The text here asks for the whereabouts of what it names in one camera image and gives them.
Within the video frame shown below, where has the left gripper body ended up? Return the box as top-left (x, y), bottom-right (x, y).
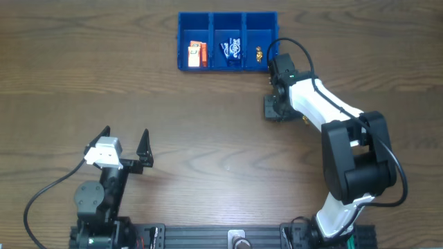
top-left (119, 158), bottom-right (145, 175)

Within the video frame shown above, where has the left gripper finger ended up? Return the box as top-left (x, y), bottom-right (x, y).
top-left (136, 129), bottom-right (154, 168)
top-left (84, 125), bottom-right (111, 154)

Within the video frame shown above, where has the orange candy box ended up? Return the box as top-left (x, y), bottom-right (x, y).
top-left (189, 40), bottom-right (208, 68)
top-left (187, 46), bottom-right (202, 68)

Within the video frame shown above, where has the blue candy pack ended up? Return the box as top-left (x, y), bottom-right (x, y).
top-left (227, 37), bottom-right (242, 66)
top-left (219, 41), bottom-right (231, 60)

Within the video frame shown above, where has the blue tray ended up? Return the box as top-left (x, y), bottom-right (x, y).
top-left (177, 11), bottom-right (280, 73)

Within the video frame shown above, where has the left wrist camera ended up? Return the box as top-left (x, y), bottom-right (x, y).
top-left (84, 136), bottom-right (124, 171)

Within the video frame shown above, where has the mounting rail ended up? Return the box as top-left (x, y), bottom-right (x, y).
top-left (70, 223), bottom-right (377, 249)

